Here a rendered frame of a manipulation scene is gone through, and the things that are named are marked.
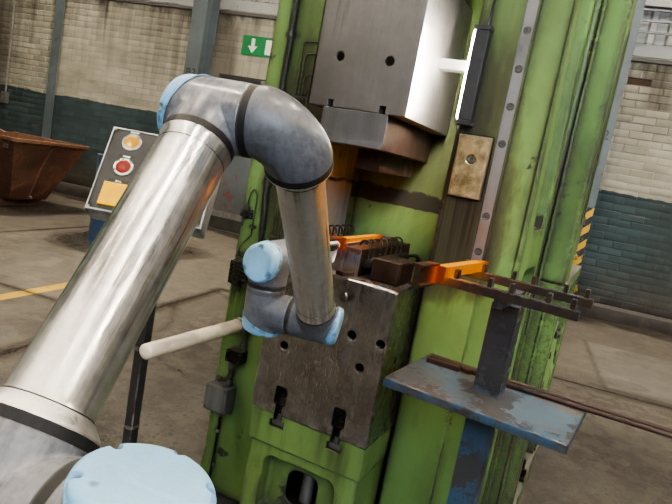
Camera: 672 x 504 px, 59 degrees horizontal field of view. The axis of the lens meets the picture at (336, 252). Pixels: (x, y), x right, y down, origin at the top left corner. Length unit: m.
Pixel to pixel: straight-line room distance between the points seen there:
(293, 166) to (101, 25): 9.11
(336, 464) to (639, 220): 6.24
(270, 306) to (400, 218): 0.88
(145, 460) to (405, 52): 1.26
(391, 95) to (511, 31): 0.36
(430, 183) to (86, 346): 1.53
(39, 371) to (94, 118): 9.13
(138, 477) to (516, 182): 1.29
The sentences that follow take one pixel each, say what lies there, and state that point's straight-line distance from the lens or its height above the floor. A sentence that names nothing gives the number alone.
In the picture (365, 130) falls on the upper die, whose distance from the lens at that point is 1.67.
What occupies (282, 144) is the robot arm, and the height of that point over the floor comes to 1.22.
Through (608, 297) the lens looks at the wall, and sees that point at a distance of 7.65.
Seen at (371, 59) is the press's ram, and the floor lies 1.50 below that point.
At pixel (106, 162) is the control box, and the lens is 1.90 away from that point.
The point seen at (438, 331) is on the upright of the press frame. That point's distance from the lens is 1.76.
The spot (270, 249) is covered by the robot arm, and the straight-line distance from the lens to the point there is 1.33.
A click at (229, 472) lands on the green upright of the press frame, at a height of 0.10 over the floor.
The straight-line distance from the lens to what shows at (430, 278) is 1.22.
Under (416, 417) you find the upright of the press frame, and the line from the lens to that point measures 1.84.
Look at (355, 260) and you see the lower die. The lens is 1.67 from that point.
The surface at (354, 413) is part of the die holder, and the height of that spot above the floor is 0.56.
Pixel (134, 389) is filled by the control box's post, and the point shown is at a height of 0.38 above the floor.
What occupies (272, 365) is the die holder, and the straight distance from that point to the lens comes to 1.77.
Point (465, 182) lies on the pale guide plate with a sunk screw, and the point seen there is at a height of 1.23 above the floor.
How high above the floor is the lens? 1.21
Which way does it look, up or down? 8 degrees down
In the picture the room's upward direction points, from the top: 11 degrees clockwise
